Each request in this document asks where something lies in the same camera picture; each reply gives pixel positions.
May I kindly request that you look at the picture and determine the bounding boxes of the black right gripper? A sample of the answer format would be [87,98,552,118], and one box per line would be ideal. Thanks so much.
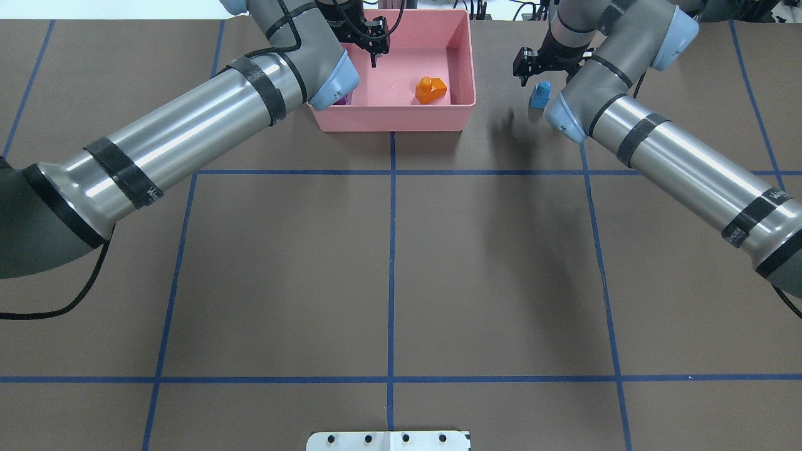
[513,28,596,86]

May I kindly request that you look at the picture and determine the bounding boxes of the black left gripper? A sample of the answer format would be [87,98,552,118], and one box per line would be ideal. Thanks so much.
[315,1,390,68]

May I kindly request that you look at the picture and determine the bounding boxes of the small blue block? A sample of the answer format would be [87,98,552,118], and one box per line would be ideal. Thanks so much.
[529,80,552,110]

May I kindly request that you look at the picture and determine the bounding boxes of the purple block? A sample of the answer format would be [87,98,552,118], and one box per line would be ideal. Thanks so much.
[333,94,352,106]

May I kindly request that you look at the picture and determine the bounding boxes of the orange block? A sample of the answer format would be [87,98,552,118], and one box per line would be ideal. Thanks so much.
[414,76,449,105]

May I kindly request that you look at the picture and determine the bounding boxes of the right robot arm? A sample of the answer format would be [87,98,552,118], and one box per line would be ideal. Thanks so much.
[513,1,801,297]

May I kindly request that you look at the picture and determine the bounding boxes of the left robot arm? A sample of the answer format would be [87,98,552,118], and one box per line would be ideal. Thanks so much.
[1,1,363,279]

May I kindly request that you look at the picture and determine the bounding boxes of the pink plastic box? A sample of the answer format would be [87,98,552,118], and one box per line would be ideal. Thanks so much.
[313,9,477,132]

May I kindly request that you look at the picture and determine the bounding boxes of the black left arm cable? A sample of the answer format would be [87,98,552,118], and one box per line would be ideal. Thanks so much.
[0,235,113,321]

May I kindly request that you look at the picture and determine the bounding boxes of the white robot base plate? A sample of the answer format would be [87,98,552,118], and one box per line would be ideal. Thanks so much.
[306,430,472,450]

